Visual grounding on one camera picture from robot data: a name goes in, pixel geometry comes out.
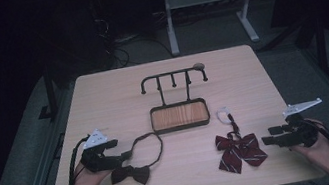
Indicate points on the black metal stand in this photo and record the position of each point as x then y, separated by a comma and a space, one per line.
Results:
322, 46
49, 91

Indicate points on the person's left hand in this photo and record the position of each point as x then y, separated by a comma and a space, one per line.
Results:
88, 183

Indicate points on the person's right hand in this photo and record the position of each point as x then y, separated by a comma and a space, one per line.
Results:
318, 153

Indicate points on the red striped bow tie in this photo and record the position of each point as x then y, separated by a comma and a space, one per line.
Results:
239, 151

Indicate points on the black hook rack wooden tray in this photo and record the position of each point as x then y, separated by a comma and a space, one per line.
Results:
179, 115

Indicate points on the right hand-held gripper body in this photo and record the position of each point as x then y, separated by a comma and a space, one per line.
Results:
301, 132

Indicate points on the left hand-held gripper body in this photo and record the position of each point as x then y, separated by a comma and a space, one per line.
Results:
98, 161

